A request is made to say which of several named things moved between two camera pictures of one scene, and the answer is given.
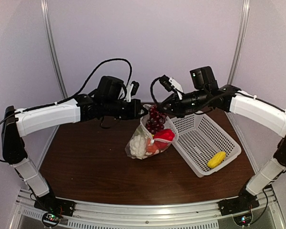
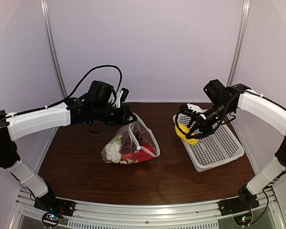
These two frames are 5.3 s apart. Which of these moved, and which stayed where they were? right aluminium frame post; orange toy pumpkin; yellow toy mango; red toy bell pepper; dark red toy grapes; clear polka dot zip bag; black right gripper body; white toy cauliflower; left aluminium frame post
Moved: black right gripper body; clear polka dot zip bag; white toy cauliflower; orange toy pumpkin; dark red toy grapes; yellow toy mango; red toy bell pepper
Stayed: right aluminium frame post; left aluminium frame post
